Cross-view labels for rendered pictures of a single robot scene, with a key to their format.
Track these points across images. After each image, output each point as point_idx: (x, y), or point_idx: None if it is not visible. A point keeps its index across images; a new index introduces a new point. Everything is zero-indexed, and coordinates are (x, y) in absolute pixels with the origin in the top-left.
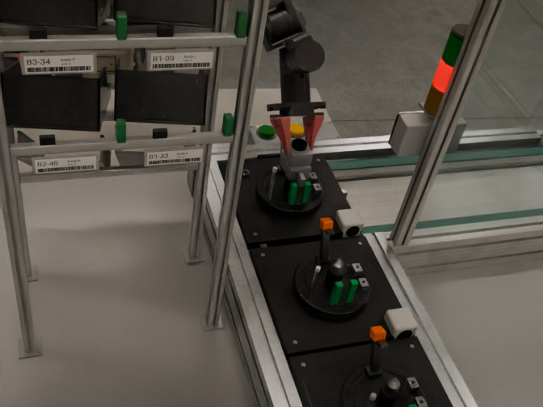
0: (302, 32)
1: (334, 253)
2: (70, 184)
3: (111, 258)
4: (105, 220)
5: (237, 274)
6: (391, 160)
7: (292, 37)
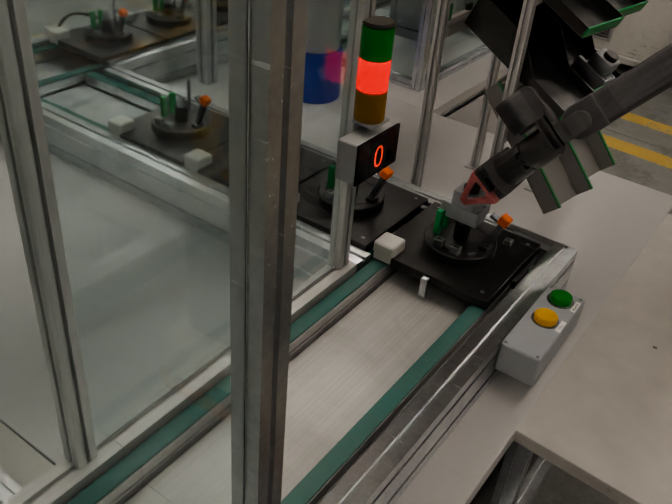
0: (542, 102)
1: (373, 222)
2: (616, 242)
3: (513, 216)
4: (557, 234)
5: (415, 188)
6: (430, 359)
7: (543, 101)
